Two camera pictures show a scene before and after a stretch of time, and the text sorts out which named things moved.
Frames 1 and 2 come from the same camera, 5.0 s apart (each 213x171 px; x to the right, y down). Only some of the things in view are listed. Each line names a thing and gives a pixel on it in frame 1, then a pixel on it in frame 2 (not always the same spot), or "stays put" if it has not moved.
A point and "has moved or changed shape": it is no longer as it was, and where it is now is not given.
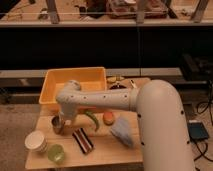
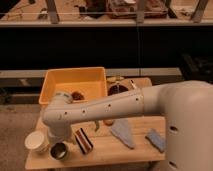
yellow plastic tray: (88, 78) stays put
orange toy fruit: (108, 118) stays put
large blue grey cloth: (122, 129) stays put
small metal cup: (58, 125) has moved or changed shape
